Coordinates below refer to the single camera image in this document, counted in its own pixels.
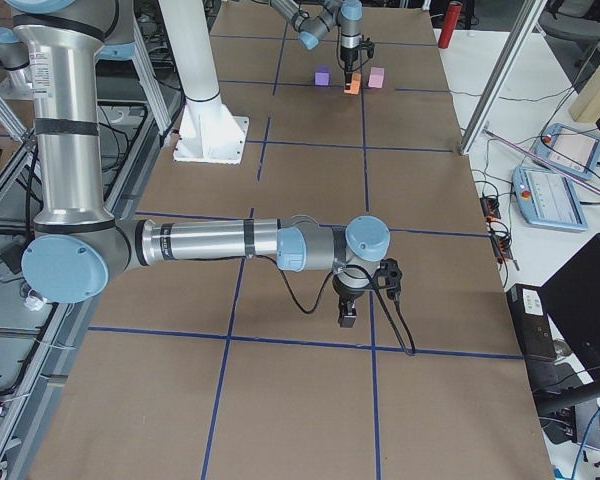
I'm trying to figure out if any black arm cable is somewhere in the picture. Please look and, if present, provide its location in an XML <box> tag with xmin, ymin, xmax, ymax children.
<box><xmin>337</xmin><ymin>19</ymin><xmax>376</xmax><ymax>76</ymax></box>

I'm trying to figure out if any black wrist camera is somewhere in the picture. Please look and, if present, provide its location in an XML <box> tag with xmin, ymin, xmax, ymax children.
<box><xmin>374</xmin><ymin>258</ymin><xmax>402</xmax><ymax>303</ymax></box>
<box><xmin>359</xmin><ymin>36</ymin><xmax>375</xmax><ymax>59</ymax></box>

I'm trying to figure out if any black laptop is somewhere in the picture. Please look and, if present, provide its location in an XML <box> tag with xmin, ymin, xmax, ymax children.
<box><xmin>540</xmin><ymin>233</ymin><xmax>600</xmax><ymax>368</ymax></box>

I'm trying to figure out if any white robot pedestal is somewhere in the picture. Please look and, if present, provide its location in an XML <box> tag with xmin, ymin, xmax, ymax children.
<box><xmin>159</xmin><ymin>0</ymin><xmax>249</xmax><ymax>165</ymax></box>

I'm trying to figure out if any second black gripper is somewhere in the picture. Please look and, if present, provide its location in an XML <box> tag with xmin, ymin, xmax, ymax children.
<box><xmin>332</xmin><ymin>272</ymin><xmax>373</xmax><ymax>328</ymax></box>

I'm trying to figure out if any black computer box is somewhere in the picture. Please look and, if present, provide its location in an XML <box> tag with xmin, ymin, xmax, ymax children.
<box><xmin>506</xmin><ymin>284</ymin><xmax>556</xmax><ymax>362</ymax></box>

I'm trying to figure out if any orange black power strip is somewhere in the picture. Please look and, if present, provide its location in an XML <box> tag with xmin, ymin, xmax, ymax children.
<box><xmin>479</xmin><ymin>195</ymin><xmax>513</xmax><ymax>264</ymax></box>

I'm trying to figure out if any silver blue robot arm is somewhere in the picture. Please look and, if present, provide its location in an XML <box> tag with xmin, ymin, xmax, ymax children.
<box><xmin>267</xmin><ymin>0</ymin><xmax>363</xmax><ymax>74</ymax></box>

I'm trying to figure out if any pink foam block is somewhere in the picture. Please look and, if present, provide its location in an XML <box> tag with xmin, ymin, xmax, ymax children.
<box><xmin>368</xmin><ymin>67</ymin><xmax>385</xmax><ymax>89</ymax></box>

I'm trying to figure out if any near blue teach pendant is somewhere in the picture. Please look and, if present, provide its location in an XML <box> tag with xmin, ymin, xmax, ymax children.
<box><xmin>512</xmin><ymin>166</ymin><xmax>588</xmax><ymax>232</ymax></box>

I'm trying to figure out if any far blue teach pendant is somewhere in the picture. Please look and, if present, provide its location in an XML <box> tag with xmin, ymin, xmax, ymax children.
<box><xmin>533</xmin><ymin>123</ymin><xmax>600</xmax><ymax>180</ymax></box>

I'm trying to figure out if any blue teach pendant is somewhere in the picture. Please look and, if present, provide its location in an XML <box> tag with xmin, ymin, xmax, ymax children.
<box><xmin>512</xmin><ymin>166</ymin><xmax>588</xmax><ymax>232</ymax></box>
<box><xmin>533</xmin><ymin>123</ymin><xmax>600</xmax><ymax>180</ymax></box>

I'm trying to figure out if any red cylinder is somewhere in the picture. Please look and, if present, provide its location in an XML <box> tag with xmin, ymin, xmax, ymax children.
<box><xmin>438</xmin><ymin>1</ymin><xmax>463</xmax><ymax>49</ymax></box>

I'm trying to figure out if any purple foam block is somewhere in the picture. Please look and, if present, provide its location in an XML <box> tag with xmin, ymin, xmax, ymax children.
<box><xmin>314</xmin><ymin>65</ymin><xmax>331</xmax><ymax>86</ymax></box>

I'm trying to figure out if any aluminium frame post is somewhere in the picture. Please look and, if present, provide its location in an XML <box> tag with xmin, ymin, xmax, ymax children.
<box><xmin>459</xmin><ymin>0</ymin><xmax>546</xmax><ymax>155</ymax></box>

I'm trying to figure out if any orange foam block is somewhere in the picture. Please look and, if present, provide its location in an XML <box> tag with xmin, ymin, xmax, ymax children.
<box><xmin>344</xmin><ymin>72</ymin><xmax>362</xmax><ymax>95</ymax></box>

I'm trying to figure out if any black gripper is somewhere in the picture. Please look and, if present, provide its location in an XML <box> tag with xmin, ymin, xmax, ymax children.
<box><xmin>339</xmin><ymin>47</ymin><xmax>359</xmax><ymax>90</ymax></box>

